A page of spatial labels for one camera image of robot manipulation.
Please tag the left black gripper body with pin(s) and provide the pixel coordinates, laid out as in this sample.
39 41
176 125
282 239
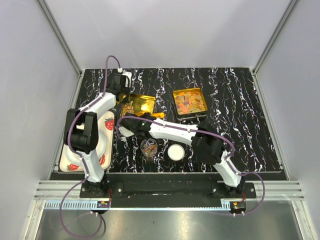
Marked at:
126 91

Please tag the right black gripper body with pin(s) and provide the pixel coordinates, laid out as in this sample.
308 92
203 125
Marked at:
145 115

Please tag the gold tin with lollipops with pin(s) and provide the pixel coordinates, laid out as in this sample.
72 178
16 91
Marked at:
139 103

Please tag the yellow plastic scoop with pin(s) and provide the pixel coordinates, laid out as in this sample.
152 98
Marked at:
159 115

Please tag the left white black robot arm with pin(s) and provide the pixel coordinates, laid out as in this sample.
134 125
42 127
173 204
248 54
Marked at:
81 132

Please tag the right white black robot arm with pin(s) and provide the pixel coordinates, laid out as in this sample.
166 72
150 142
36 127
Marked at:
208 146

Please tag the clear plastic jar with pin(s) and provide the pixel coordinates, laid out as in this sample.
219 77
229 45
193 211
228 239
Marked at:
149 149

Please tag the strawberry pattern tray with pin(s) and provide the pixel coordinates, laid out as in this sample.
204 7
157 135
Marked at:
106 125

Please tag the white jar lid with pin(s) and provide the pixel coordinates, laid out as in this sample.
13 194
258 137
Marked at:
176 152

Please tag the gold tin with gummies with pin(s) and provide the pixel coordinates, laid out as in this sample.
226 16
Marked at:
189 103

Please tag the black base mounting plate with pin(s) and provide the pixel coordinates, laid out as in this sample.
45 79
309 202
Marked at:
159 195

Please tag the white paper plate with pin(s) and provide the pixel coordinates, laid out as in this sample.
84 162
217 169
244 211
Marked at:
100 150

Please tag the black marble pattern mat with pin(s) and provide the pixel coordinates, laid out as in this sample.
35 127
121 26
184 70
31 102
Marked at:
234 110

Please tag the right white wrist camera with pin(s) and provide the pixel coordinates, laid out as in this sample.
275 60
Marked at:
123 133

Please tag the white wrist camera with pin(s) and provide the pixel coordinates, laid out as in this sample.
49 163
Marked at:
123 133
127 77

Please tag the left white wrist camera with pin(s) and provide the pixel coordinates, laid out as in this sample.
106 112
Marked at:
127 77

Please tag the left aluminium frame post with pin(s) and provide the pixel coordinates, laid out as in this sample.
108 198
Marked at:
59 35

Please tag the aluminium frame post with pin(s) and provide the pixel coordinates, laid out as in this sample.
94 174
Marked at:
59 35
278 29

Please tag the aluminium rail base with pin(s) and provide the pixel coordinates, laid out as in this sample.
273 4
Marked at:
275 191

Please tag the right aluminium frame post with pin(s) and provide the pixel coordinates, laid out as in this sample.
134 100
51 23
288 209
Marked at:
278 29

